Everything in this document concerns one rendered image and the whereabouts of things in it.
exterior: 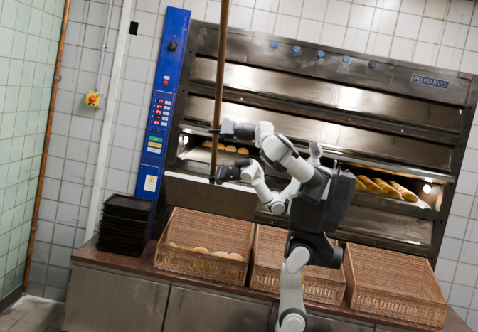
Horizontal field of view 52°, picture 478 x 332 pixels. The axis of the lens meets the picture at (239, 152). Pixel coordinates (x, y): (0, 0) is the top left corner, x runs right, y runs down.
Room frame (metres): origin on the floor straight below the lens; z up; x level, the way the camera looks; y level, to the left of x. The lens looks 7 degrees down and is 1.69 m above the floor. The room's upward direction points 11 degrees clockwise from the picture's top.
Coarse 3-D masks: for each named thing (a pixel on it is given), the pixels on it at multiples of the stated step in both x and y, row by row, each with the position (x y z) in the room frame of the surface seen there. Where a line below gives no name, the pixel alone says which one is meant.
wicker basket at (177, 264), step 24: (192, 216) 3.26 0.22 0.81; (216, 216) 3.26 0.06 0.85; (168, 240) 3.20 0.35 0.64; (192, 240) 3.22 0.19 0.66; (216, 240) 3.22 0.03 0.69; (240, 240) 3.22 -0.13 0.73; (168, 264) 2.81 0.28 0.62; (192, 264) 2.81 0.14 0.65; (216, 264) 2.80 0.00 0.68; (240, 264) 2.80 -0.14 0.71
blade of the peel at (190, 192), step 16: (176, 176) 2.74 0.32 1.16; (192, 176) 2.75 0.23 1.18; (176, 192) 2.88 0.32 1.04; (192, 192) 2.84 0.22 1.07; (208, 192) 2.81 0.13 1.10; (224, 192) 2.78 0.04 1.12; (240, 192) 2.75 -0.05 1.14; (192, 208) 3.01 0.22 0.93; (208, 208) 2.97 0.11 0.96; (224, 208) 2.93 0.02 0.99; (240, 208) 2.90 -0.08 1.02
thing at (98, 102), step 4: (88, 92) 3.25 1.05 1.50; (92, 92) 3.25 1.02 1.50; (96, 92) 3.25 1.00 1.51; (100, 92) 3.30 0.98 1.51; (88, 96) 3.25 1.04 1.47; (92, 96) 3.25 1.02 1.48; (100, 96) 3.25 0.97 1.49; (88, 100) 3.25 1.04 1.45; (96, 100) 3.25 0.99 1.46; (100, 100) 3.26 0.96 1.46; (88, 104) 3.25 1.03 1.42; (92, 104) 3.25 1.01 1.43; (96, 104) 3.25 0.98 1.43; (100, 104) 3.27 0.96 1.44
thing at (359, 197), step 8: (176, 160) 3.31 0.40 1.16; (184, 160) 3.31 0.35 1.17; (192, 160) 3.33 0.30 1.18; (208, 168) 3.30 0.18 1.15; (216, 168) 3.30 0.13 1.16; (264, 176) 3.29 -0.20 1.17; (272, 176) 3.32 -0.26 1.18; (280, 184) 3.29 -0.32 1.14; (288, 184) 3.29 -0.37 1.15; (360, 200) 3.28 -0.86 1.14; (368, 200) 3.28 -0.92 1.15; (376, 200) 3.28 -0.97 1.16; (384, 200) 3.28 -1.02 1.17; (392, 200) 3.31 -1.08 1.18; (400, 208) 3.27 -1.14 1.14; (408, 208) 3.27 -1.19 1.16; (416, 208) 3.27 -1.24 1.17; (424, 208) 3.27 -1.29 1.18; (432, 208) 3.32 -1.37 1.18
